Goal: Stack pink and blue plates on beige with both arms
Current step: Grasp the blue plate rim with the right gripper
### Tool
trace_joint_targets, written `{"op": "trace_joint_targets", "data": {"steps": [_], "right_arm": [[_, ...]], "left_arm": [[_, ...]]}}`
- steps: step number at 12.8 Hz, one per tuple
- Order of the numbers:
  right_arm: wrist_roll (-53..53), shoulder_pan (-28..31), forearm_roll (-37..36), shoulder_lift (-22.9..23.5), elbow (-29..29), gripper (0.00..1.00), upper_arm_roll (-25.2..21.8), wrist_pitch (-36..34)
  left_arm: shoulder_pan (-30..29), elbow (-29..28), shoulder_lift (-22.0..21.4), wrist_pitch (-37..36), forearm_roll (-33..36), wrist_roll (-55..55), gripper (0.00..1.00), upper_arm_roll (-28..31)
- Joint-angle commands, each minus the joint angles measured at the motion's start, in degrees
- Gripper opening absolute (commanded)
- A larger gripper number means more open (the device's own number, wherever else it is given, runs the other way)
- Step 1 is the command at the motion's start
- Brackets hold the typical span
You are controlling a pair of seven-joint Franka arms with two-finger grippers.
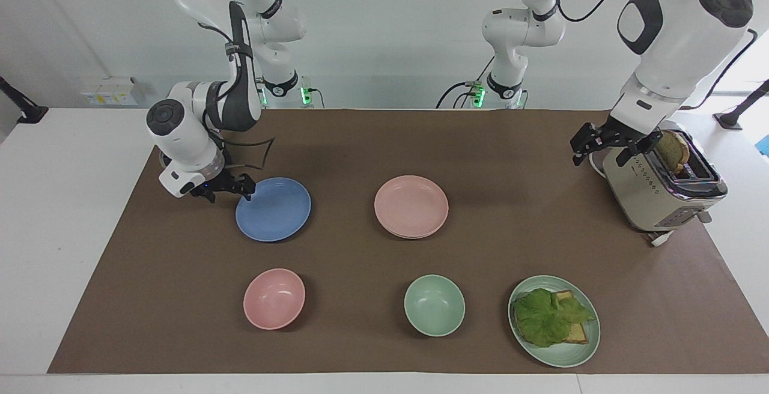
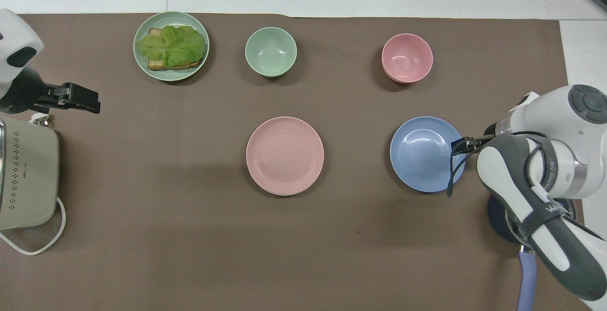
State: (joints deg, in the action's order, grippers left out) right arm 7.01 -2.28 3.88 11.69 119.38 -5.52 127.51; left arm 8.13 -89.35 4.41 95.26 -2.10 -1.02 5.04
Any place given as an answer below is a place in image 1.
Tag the beige plate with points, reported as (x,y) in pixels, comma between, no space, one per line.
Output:
(414,237)

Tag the pink bowl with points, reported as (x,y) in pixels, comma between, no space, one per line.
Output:
(274,299)

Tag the green lettuce leaf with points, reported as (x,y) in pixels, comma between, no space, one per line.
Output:
(544,319)

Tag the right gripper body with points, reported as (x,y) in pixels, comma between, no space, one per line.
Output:
(216,185)

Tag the black stand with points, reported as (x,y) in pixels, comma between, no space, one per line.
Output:
(27,112)
(730,119)

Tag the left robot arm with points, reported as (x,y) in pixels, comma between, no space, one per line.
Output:
(673,51)

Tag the white wall socket box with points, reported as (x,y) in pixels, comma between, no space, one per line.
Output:
(111,92)

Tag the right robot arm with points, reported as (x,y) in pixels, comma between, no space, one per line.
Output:
(186,136)

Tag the pink plate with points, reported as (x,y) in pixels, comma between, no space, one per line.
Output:
(411,205)

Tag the beige metal toaster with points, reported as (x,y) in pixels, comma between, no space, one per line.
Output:
(655,199)

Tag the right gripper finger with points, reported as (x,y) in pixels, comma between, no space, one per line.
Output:
(243,179)
(247,190)

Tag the green plate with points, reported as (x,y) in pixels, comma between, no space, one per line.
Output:
(565,355)

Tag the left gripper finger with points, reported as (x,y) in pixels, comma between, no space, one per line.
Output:
(587,139)
(640,146)

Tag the blue plate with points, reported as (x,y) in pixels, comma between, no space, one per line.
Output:
(273,211)

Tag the toasted bread slice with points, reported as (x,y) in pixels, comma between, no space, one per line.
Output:
(578,334)

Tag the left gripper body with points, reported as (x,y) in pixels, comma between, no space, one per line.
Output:
(620,133)

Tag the green bowl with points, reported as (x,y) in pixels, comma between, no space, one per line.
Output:
(434,305)

